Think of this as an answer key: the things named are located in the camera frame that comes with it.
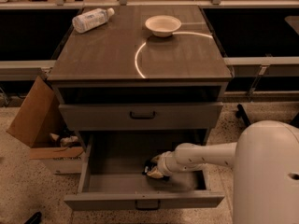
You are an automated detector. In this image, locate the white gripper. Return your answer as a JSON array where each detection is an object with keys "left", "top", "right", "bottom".
[{"left": 147, "top": 151, "right": 187, "bottom": 179}]

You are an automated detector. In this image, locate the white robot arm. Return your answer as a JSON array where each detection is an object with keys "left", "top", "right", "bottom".
[{"left": 146, "top": 120, "right": 299, "bottom": 224}]

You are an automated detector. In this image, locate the open grey lower drawer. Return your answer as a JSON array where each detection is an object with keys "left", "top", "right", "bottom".
[{"left": 64, "top": 130, "right": 224, "bottom": 211}]

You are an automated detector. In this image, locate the closed grey upper drawer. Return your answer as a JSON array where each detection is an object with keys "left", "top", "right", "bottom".
[{"left": 59, "top": 102, "right": 222, "bottom": 131}]

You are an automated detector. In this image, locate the grey drawer cabinet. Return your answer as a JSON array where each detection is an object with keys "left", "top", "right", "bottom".
[{"left": 47, "top": 5, "right": 234, "bottom": 212}]

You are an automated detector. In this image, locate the black chair leg with caster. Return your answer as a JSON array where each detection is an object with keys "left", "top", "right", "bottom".
[{"left": 235, "top": 104, "right": 251, "bottom": 127}]

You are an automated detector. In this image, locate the brown cardboard box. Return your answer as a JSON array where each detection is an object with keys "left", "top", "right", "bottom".
[{"left": 6, "top": 76, "right": 86, "bottom": 175}]

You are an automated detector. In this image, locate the black object on floor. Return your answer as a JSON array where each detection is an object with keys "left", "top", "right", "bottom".
[{"left": 24, "top": 212, "right": 42, "bottom": 224}]

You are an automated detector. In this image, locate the white paper bowl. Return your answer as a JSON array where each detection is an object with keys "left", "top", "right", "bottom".
[{"left": 145, "top": 15, "right": 181, "bottom": 37}]

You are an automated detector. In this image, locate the clear plastic water bottle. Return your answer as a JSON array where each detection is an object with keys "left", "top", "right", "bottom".
[{"left": 72, "top": 7, "right": 115, "bottom": 34}]

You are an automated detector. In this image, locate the grey workbench rail frame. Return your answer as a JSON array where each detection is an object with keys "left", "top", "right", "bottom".
[{"left": 0, "top": 0, "right": 299, "bottom": 99}]

